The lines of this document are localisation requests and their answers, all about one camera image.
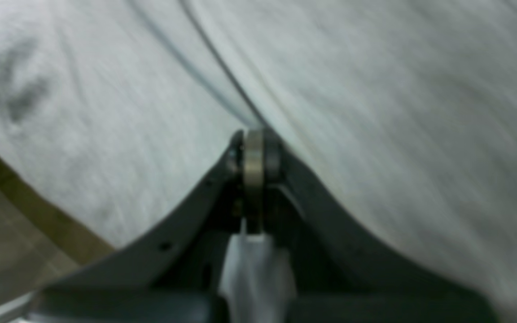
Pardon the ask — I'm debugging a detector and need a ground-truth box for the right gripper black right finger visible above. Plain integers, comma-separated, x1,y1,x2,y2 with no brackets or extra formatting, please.
263,130,497,323

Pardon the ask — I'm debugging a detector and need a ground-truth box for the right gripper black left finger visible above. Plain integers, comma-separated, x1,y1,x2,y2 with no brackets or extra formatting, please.
25,131,244,323

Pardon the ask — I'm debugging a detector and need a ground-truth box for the grey t-shirt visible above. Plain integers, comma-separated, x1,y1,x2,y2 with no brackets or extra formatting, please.
0,0,517,323

